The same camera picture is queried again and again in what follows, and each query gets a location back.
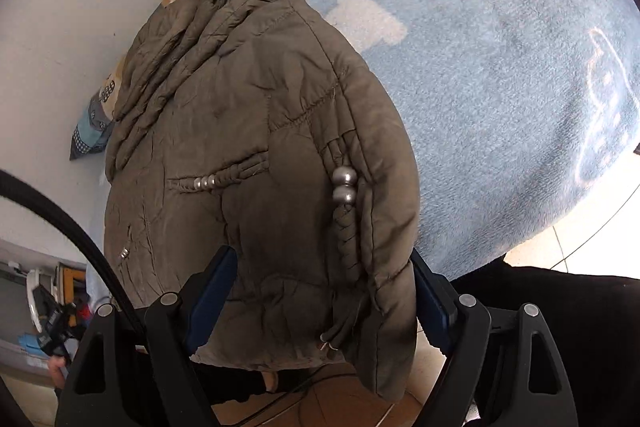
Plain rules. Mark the light blue cloud bedsheet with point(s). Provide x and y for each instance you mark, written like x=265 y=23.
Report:
x=512 y=109

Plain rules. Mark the brown padded hooded jacket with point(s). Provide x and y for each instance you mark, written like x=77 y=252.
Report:
x=254 y=124

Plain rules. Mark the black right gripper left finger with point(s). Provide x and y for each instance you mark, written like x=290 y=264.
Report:
x=210 y=291

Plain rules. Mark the person's left hand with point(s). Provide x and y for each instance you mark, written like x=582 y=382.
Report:
x=58 y=371

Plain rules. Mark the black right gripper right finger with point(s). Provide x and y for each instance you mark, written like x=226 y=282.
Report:
x=435 y=308

